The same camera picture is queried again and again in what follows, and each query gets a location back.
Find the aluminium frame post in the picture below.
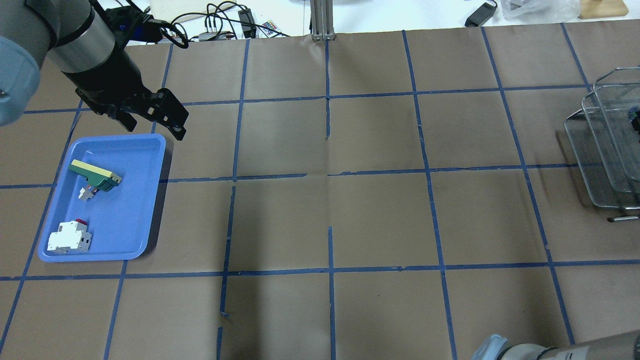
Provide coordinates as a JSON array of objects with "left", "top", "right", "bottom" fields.
[{"left": 310, "top": 0, "right": 336, "bottom": 42}]

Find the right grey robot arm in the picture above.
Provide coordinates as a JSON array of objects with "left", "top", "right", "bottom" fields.
[{"left": 471, "top": 330, "right": 640, "bottom": 360}]

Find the silver wire mesh shelf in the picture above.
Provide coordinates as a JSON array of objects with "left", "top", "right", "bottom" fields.
[{"left": 564, "top": 66, "right": 640, "bottom": 223}]

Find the black power adapter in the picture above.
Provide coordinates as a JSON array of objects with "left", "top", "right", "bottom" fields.
[{"left": 464, "top": 0, "right": 498, "bottom": 28}]

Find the white circuit breaker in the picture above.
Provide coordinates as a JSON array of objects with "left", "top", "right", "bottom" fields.
[{"left": 46, "top": 218, "right": 93, "bottom": 254}]

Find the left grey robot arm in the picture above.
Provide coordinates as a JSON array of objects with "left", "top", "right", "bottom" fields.
[{"left": 0, "top": 0, "right": 189, "bottom": 141}]

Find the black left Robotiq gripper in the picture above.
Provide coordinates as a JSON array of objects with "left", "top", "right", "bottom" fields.
[{"left": 62, "top": 48, "right": 189, "bottom": 141}]

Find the blue plastic tray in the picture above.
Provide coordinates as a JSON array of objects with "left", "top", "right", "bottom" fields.
[{"left": 38, "top": 133, "right": 167, "bottom": 263}]

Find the red emergency stop button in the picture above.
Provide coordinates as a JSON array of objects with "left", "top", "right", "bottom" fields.
[{"left": 627, "top": 105, "right": 640, "bottom": 133}]

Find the green yellow terminal block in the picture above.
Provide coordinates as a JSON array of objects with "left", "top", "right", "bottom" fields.
[{"left": 68, "top": 159, "right": 122, "bottom": 192}]

